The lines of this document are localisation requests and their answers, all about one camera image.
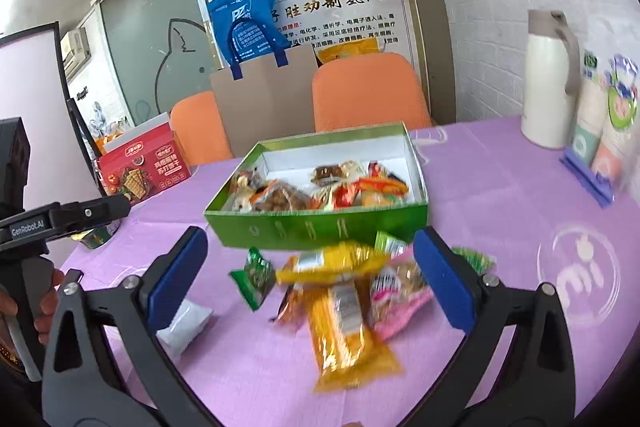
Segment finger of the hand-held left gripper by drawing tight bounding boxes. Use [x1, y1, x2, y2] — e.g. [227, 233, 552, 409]
[50, 195, 132, 236]

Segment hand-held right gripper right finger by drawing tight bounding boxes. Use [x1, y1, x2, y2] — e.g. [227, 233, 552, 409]
[395, 227, 577, 427]

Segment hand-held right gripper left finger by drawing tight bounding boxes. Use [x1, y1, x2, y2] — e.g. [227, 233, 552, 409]
[42, 227, 226, 427]

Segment green patterned snack packet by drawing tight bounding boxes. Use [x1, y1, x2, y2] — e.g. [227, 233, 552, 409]
[450, 246, 497, 279]
[229, 247, 277, 312]

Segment pink snack packet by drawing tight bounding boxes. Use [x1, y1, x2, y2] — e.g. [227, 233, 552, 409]
[369, 256, 435, 342]

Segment white and clear snack packet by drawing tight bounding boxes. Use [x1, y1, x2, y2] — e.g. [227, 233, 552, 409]
[156, 298, 214, 359]

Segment light green snack packet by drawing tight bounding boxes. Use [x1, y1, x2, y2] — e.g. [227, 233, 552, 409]
[374, 230, 410, 259]

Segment clear packet with brown snack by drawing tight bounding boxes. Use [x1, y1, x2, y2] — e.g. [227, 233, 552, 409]
[229, 171, 267, 214]

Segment large red cracker packet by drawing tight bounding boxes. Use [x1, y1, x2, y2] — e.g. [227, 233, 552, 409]
[361, 161, 410, 208]

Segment yellow cake packet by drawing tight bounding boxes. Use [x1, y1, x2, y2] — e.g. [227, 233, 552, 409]
[304, 281, 405, 394]

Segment yellow snack packet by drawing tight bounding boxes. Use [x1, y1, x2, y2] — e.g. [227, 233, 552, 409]
[275, 241, 392, 286]

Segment orange snack packet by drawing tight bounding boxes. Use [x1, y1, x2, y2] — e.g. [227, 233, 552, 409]
[271, 283, 312, 334]

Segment small red-orange snack packet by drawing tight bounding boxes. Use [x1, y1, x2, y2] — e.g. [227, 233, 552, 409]
[330, 183, 363, 209]

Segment clear packet with brown twists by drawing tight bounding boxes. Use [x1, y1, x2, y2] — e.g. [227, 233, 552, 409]
[250, 180, 322, 214]

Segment green cardboard box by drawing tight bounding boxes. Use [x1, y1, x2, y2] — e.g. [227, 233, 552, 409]
[202, 122, 431, 252]

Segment clear packet with dark roll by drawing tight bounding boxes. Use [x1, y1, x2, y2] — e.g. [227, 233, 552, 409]
[309, 161, 352, 186]

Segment person's left hand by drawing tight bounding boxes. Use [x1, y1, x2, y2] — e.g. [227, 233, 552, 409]
[31, 268, 67, 334]

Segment small green tin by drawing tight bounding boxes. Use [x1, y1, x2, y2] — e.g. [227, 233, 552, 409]
[74, 219, 122, 251]

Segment red biscuit box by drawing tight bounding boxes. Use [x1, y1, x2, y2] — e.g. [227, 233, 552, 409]
[96, 112, 192, 208]

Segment purple tablecloth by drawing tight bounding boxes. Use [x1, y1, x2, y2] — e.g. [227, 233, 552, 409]
[59, 114, 640, 427]

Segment black-framed display board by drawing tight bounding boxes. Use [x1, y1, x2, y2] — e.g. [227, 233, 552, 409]
[0, 22, 109, 228]

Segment orange chair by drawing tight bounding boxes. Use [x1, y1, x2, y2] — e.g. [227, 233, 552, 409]
[169, 90, 234, 166]
[311, 52, 433, 134]

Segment white air conditioner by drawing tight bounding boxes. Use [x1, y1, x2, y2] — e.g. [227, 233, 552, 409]
[59, 28, 93, 78]

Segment cream thermos jug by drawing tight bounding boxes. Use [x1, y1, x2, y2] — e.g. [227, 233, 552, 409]
[520, 9, 584, 151]

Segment pack of paper cups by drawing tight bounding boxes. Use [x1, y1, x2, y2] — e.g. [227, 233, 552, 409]
[559, 48, 640, 208]

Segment yellow packet behind chair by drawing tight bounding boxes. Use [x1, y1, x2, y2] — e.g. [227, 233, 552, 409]
[316, 40, 389, 66]

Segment blue tote bag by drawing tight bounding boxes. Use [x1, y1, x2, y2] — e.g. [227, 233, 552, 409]
[206, 0, 292, 81]

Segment brown paper bag blue handles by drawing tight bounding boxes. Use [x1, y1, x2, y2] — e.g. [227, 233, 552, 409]
[209, 44, 322, 158]

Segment calligraphy wall poster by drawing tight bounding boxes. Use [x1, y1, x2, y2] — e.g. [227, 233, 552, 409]
[272, 0, 422, 68]

